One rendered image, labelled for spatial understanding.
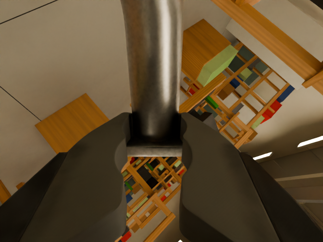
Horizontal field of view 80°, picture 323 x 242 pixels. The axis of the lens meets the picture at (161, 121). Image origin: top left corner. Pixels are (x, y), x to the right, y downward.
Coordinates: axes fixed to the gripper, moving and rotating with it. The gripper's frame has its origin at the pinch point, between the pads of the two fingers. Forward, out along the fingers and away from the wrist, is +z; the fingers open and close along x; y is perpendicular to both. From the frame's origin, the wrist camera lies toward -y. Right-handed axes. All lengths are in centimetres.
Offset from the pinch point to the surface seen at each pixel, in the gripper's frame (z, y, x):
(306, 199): 190, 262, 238
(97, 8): 173, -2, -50
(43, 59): 151, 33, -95
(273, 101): 452, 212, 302
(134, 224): 354, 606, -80
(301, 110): 581, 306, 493
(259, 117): 414, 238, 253
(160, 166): 685, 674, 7
